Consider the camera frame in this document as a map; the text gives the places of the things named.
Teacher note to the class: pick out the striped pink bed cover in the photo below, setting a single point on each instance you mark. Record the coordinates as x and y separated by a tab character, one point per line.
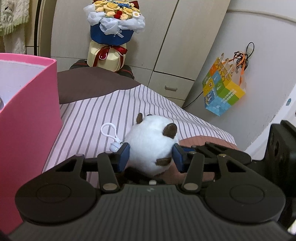
90	97

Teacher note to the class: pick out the black clothes rack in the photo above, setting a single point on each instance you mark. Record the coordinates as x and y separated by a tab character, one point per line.
36	27

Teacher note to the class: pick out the colourful paper gift bag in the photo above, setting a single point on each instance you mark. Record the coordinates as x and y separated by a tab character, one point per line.
224	84

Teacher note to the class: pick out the flower bouquet blue wrap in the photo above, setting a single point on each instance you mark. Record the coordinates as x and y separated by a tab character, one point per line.
112	24

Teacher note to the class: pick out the white panda plush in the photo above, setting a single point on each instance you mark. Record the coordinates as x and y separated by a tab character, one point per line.
150	140

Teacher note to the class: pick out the grey wardrobe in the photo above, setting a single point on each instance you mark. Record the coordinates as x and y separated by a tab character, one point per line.
167	57

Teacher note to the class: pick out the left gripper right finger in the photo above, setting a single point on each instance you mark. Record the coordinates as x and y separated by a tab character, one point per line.
192	164

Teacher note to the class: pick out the cream knitted cardigan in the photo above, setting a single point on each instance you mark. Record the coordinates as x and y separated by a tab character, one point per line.
14	16

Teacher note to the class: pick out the white door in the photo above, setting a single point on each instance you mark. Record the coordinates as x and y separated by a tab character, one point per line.
287	112

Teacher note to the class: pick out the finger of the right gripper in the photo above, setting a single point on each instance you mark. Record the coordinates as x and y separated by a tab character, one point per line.
211	151

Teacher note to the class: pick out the pink cardboard box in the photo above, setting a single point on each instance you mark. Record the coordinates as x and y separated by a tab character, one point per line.
30	123

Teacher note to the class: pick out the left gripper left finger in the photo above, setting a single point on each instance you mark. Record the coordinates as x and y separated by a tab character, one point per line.
110	164

